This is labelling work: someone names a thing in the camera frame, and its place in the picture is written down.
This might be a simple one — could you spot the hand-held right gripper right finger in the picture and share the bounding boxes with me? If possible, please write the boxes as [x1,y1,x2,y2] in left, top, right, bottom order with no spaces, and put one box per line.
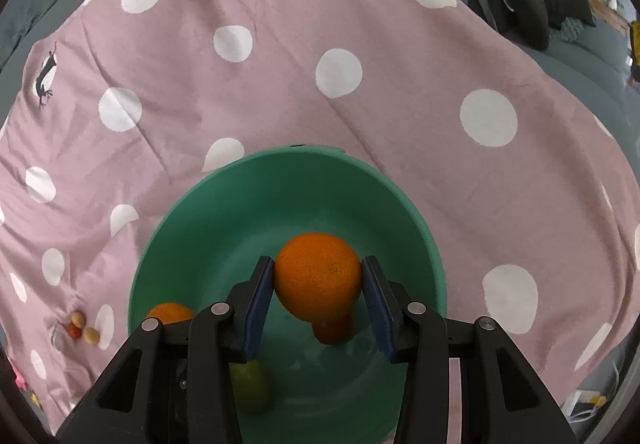
[362,255,577,444]

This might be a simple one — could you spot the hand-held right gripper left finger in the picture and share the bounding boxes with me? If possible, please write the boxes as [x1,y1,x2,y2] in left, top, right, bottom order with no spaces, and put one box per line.
[55,255,275,444]

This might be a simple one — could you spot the large red tomato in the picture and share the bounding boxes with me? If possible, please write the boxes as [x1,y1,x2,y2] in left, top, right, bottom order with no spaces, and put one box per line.
[312,311,354,345]

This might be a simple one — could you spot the large orange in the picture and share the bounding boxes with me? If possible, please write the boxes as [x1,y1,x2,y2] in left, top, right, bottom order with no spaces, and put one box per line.
[274,233,362,322]

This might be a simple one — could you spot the yellow-green pear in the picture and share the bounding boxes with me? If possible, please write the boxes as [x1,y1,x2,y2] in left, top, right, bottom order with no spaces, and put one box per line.
[230,359,274,415]

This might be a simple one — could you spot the small orange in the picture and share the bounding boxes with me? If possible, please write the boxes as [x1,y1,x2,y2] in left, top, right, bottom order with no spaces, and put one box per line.
[146,303,196,325]

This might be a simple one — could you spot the green plastic bowl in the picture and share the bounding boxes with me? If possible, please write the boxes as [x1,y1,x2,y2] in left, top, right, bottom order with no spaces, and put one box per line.
[127,147,447,444]

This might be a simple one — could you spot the pink polka dot blanket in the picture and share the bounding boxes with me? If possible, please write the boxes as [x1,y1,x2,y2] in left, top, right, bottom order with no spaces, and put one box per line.
[0,0,640,437]

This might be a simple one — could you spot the black cushion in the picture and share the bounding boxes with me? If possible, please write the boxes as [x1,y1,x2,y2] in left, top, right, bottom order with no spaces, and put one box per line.
[492,0,551,51]

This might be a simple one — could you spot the teal knitted cloth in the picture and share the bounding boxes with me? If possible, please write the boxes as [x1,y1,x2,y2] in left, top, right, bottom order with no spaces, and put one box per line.
[556,17,584,44]

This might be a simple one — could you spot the yellow object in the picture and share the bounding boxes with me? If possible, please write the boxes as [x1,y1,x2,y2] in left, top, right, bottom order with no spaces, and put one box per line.
[627,21,640,71]

